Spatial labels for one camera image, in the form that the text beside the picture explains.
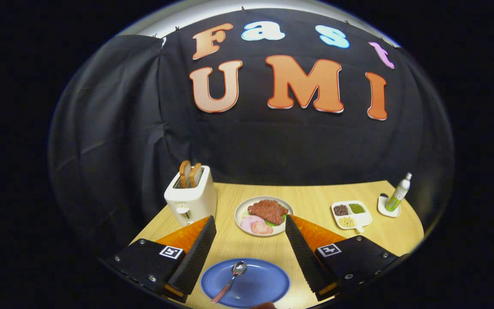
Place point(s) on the black backdrop cloth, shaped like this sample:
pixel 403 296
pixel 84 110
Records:
pixel 122 128

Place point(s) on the pile of dark red beans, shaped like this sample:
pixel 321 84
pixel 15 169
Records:
pixel 340 210

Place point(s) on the small white dish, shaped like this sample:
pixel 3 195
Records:
pixel 383 208

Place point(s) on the white divided tray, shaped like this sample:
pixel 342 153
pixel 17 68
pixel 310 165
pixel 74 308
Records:
pixel 363 219

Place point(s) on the pile of yellow soybeans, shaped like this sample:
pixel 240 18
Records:
pixel 347 222

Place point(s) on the white toaster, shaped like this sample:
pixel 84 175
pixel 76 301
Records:
pixel 191 204

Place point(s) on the brown meat piece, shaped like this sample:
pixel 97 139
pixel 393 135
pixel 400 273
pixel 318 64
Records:
pixel 268 210

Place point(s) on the blue plate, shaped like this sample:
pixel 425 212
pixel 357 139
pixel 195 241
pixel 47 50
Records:
pixel 264 283

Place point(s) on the pile of green beans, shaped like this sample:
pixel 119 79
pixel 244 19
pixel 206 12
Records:
pixel 356 208

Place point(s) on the pale pink ham slice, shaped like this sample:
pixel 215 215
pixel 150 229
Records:
pixel 249 221

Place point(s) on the green lettuce leaf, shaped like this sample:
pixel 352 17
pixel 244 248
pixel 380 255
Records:
pixel 271 223

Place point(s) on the brown bread slice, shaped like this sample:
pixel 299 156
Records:
pixel 185 174
pixel 196 175

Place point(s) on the salmon pink ham slice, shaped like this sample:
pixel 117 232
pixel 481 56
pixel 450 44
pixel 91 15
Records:
pixel 263 229

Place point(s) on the green label metal bottle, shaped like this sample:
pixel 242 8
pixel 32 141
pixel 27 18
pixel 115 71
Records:
pixel 398 195

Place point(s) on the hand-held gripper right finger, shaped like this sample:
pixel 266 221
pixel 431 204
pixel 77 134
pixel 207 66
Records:
pixel 302 253

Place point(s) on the white oval plate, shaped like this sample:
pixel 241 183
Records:
pixel 240 210

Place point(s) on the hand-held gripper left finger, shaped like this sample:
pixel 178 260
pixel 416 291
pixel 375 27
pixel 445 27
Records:
pixel 195 253

